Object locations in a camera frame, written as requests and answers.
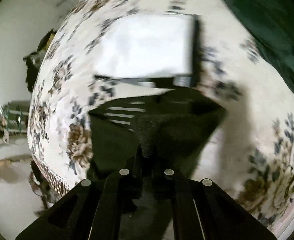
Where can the green wire rack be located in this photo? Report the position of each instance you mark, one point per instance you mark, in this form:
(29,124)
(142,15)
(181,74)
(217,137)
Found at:
(14,116)

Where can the dark green blanket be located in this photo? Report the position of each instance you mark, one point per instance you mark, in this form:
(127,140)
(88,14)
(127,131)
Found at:
(271,23)

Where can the black striped folded garment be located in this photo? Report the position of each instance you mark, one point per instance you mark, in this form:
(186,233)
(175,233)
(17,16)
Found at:
(119,112)

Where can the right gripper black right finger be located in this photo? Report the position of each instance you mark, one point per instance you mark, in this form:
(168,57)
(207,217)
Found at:
(202,210)

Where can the floral plush blanket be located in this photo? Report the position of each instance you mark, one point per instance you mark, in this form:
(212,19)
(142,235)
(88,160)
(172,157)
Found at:
(251,156)

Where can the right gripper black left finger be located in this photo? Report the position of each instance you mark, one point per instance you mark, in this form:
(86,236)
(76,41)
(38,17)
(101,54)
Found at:
(91,210)

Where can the dark object on floor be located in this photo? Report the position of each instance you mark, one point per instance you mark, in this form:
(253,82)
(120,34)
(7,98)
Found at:
(34,60)

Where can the black small garment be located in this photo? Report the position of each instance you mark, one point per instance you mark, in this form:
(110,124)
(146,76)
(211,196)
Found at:
(169,135)

